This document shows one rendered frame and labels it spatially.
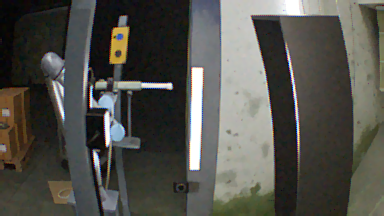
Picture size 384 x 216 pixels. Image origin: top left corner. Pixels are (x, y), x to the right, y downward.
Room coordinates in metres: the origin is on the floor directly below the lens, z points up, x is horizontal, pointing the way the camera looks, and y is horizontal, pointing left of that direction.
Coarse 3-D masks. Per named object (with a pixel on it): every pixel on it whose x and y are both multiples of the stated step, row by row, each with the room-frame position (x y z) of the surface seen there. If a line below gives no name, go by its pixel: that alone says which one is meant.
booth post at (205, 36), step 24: (192, 0) 2.66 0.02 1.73; (216, 0) 2.66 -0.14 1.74; (192, 24) 2.66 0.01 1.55; (216, 24) 2.66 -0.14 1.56; (192, 48) 2.66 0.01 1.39; (216, 48) 2.66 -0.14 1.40; (216, 72) 2.66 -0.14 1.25; (216, 96) 2.66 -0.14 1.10; (216, 120) 2.67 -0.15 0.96; (216, 144) 2.67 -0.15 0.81; (192, 192) 2.66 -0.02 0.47
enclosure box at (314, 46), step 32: (256, 32) 2.16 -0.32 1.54; (288, 32) 1.57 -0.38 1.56; (320, 32) 1.58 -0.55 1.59; (288, 64) 2.18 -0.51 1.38; (320, 64) 1.58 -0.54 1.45; (288, 96) 2.18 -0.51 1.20; (320, 96) 1.58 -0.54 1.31; (352, 96) 1.60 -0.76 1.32; (288, 128) 2.18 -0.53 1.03; (320, 128) 1.59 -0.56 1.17; (352, 128) 1.60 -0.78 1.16; (288, 160) 2.19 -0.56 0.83; (320, 160) 1.59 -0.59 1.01; (352, 160) 1.61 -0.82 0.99; (288, 192) 2.19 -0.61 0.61; (320, 192) 1.59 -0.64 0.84
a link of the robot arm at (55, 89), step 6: (42, 60) 1.98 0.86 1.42; (42, 66) 1.93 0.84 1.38; (48, 78) 1.98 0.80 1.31; (48, 84) 1.99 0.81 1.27; (54, 84) 1.99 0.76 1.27; (54, 90) 1.99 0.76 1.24; (60, 90) 2.02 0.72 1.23; (54, 96) 2.00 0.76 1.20; (60, 96) 2.01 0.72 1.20; (54, 102) 2.01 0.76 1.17; (60, 102) 2.01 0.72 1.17; (54, 108) 2.02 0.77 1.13; (60, 108) 2.01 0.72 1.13; (60, 114) 2.02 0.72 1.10; (60, 120) 2.02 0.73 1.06; (60, 126) 2.04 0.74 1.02; (66, 150) 2.06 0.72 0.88
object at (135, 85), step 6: (96, 84) 2.50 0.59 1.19; (102, 84) 2.50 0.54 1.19; (114, 84) 2.51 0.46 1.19; (120, 84) 2.51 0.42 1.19; (126, 84) 2.51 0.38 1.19; (132, 84) 2.51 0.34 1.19; (138, 84) 2.52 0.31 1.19; (144, 84) 2.53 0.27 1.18; (150, 84) 2.53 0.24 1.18; (156, 84) 2.54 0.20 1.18; (162, 84) 2.54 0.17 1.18; (168, 84) 2.54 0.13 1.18; (132, 90) 2.52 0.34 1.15
